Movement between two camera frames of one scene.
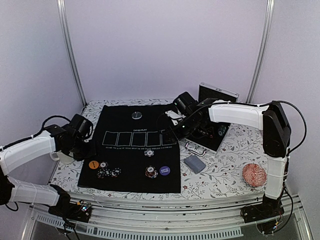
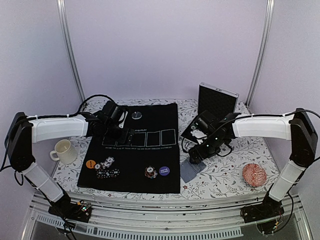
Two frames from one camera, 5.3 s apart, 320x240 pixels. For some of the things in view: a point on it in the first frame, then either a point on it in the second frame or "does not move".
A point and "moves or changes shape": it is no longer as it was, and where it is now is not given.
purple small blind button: (164, 170) does not move
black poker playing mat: (131, 153) does not move
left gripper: (92, 153) to (123, 138)
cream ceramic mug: (65, 159) does not move
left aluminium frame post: (61, 4) does not move
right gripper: (174, 134) to (203, 155)
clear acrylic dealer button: (136, 115) does not move
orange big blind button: (93, 164) moves or changes shape
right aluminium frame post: (259, 60) does not move
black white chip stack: (104, 171) moves or changes shape
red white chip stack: (151, 172) does not move
